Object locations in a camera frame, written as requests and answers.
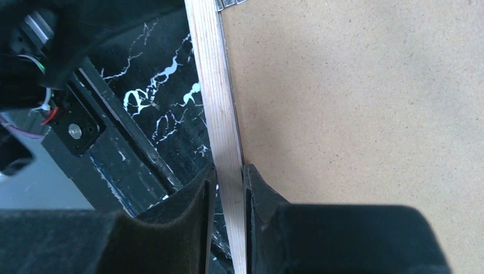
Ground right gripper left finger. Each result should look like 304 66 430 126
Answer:
1 165 216 273

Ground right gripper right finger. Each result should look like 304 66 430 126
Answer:
243 164 451 273

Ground frame backing board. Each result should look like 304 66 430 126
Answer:
222 1 483 273

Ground wooden picture frame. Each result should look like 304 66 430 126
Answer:
185 1 248 273

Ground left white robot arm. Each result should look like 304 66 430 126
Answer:
1 1 192 115

